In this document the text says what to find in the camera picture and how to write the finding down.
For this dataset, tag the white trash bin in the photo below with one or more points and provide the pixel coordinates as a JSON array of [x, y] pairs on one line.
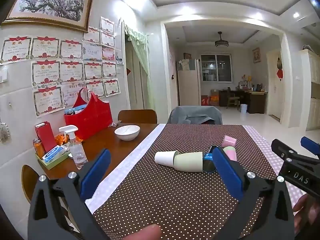
[[243, 108]]

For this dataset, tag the pale green cup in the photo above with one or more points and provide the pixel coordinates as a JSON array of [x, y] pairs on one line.
[[189, 162]]

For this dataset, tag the red paper box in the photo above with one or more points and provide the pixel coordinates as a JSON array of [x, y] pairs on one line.
[[45, 134]]

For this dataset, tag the tall pink green cup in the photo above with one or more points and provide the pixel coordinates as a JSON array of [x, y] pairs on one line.
[[230, 152]]

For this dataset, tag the blue white tissue pack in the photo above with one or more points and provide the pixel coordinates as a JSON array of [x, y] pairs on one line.
[[54, 153]]

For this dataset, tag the right hand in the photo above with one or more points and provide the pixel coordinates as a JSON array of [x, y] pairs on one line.
[[306, 211]]

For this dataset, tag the orange can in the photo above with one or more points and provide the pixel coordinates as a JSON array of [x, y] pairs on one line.
[[39, 148]]

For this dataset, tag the brown polka dot tablecloth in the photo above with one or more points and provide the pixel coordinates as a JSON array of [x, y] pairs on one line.
[[185, 205]]

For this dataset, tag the red cardboard box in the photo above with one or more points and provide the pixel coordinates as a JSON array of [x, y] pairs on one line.
[[205, 100]]

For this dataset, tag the white refrigerator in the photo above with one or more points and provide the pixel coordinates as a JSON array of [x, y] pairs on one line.
[[188, 80]]

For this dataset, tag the pink checkered tablecloth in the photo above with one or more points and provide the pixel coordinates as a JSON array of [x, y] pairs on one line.
[[276, 162]]

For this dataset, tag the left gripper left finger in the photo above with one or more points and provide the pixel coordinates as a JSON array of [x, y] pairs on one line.
[[58, 209]]

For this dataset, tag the chair with grey jacket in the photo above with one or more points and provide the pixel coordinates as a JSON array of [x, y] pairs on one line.
[[195, 115]]

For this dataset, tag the white ceramic bowl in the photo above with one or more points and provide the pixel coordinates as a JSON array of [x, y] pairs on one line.
[[128, 132]]

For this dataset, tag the ceiling fan lamp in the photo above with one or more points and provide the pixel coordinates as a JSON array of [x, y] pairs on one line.
[[220, 42]]

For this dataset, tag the short pink clear cup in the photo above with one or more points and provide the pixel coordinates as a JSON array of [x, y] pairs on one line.
[[228, 142]]

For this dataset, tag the white paper cup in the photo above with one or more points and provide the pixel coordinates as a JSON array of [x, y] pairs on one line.
[[166, 158]]

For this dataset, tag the window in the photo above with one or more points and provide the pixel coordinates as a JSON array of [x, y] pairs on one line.
[[216, 68]]

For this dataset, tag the red felt bag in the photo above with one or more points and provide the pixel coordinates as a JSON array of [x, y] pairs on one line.
[[95, 117]]

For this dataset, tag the cream cabinet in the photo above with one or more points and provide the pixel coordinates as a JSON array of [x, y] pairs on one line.
[[309, 119]]

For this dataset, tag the wooden desk chair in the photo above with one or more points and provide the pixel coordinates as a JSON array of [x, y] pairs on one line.
[[232, 99]]

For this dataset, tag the green tray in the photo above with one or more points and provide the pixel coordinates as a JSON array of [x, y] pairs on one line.
[[54, 162]]

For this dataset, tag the wooden chair back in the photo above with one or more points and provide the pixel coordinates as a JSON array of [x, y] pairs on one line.
[[139, 116]]

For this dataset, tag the dark wooden desk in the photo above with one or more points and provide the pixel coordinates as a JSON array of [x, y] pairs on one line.
[[255, 101]]

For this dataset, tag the near wooden chair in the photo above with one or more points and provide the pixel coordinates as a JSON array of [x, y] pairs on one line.
[[29, 178]]

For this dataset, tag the small framed picture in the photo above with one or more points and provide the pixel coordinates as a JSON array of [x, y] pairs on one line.
[[256, 55]]

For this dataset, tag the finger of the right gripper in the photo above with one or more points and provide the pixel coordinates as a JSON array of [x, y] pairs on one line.
[[298, 170], [310, 145]]

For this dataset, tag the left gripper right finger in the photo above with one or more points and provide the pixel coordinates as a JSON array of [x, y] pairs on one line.
[[264, 208]]

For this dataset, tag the green door curtain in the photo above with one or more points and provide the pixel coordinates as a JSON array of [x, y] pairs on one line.
[[140, 44]]

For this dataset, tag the framed blossom painting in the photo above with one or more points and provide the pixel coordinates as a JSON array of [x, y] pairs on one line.
[[69, 14]]

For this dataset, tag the clear spray bottle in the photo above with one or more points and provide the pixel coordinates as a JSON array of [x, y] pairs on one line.
[[75, 146]]

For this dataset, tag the left hand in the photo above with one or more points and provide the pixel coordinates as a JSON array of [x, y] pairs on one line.
[[152, 232]]

